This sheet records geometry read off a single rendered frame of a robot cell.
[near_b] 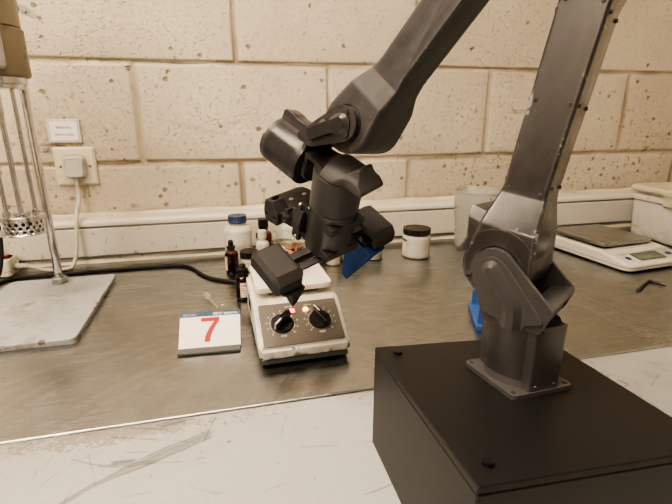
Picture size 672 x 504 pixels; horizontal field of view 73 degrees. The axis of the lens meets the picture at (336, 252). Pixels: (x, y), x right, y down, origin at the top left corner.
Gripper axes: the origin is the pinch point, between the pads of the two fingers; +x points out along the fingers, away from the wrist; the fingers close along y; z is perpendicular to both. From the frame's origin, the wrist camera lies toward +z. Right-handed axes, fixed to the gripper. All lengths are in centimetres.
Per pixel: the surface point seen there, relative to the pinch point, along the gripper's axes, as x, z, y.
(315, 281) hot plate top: 8.5, 4.5, -3.3
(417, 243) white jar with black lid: 28, 13, -42
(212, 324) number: 14.8, 9.6, 11.8
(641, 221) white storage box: 28, -13, -107
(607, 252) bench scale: 20, -16, -73
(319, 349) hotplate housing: 10.3, -4.8, 2.5
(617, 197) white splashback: 29, -3, -114
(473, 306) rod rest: 15.4, -10.4, -28.2
